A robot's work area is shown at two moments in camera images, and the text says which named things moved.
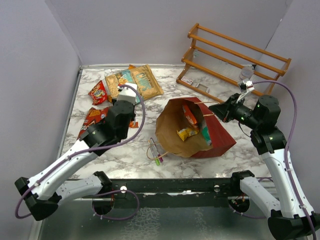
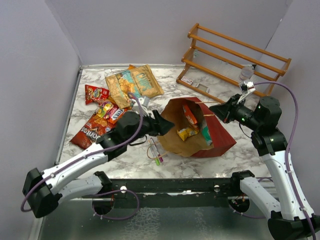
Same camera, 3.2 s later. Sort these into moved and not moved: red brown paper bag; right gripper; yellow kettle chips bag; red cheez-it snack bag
Moved: red cheez-it snack bag
Not moved: red brown paper bag; right gripper; yellow kettle chips bag
